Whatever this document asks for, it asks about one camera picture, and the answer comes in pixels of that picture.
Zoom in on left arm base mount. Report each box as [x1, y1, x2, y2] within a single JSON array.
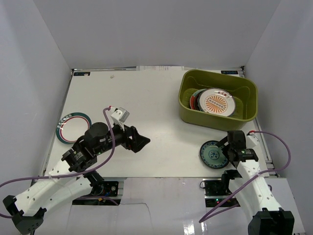
[[72, 181, 121, 206]]

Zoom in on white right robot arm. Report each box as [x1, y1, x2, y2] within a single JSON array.
[[217, 130, 295, 235]]

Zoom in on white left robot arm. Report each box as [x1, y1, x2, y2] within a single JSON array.
[[3, 122, 151, 235]]

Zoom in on small blue white dish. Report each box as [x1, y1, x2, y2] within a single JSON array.
[[199, 141, 229, 169]]

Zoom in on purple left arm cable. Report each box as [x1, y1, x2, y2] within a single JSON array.
[[0, 107, 116, 218]]

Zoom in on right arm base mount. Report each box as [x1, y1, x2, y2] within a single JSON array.
[[200, 170, 241, 208]]

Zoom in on teal scalloped plate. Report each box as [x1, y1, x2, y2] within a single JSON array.
[[194, 90, 203, 111]]

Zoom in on white plate teal red rings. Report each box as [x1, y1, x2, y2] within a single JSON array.
[[55, 112, 92, 144]]

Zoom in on red teal floral plate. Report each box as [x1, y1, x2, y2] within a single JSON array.
[[189, 91, 198, 110]]

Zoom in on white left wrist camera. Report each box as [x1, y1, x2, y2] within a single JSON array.
[[110, 106, 130, 126]]

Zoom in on white plate orange sunburst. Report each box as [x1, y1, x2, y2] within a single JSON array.
[[199, 88, 236, 117]]

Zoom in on olive green plastic bin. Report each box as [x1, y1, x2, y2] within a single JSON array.
[[179, 70, 258, 131]]

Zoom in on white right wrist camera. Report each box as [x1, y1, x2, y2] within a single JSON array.
[[246, 132, 260, 149]]

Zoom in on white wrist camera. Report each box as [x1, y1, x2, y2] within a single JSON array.
[[246, 132, 260, 149], [110, 106, 130, 126]]

